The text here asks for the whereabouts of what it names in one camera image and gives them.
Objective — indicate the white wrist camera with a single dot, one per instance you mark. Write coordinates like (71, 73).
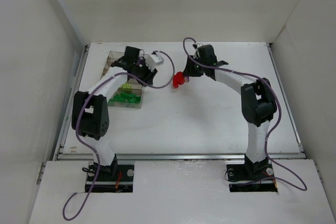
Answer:
(153, 60)
(198, 47)

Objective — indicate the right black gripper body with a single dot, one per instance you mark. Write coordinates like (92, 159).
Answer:
(191, 67)

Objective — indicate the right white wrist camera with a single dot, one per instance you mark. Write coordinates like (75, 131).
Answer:
(198, 47)

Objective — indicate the large red lego block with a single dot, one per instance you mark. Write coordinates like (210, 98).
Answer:
(178, 80)

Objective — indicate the lime lego in tray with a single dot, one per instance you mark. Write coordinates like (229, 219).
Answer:
(126, 86)

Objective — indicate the dark green flat lego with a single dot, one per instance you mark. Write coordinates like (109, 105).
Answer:
(123, 97)

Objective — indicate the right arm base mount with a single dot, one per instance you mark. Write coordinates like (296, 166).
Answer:
(240, 181)

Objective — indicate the clear compartment organizer tray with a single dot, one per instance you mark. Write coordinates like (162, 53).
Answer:
(137, 88)

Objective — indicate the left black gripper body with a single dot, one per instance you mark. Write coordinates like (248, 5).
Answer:
(146, 74)

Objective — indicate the aluminium rail front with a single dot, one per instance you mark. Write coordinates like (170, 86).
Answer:
(147, 157)

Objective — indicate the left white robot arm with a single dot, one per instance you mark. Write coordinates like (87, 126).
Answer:
(90, 116)

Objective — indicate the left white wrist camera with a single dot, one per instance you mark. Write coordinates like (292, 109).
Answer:
(153, 60)

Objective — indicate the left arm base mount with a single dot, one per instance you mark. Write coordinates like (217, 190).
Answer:
(120, 180)

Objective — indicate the green square lego in tray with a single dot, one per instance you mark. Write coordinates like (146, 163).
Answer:
(135, 100)

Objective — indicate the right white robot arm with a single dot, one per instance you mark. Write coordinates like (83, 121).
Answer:
(258, 104)

